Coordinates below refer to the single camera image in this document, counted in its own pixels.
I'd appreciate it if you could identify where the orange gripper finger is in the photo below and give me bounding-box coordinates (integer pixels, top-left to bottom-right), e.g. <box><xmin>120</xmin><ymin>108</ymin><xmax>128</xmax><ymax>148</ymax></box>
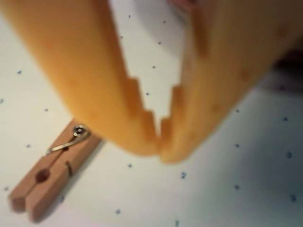
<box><xmin>160</xmin><ymin>0</ymin><xmax>303</xmax><ymax>164</ymax></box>
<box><xmin>0</xmin><ymin>0</ymin><xmax>160</xmax><ymax>157</ymax></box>

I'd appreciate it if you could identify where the wooden clothespin with metal spring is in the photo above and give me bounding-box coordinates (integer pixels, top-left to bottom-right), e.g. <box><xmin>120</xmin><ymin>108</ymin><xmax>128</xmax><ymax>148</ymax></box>
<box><xmin>8</xmin><ymin>118</ymin><xmax>102</xmax><ymax>224</ymax></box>

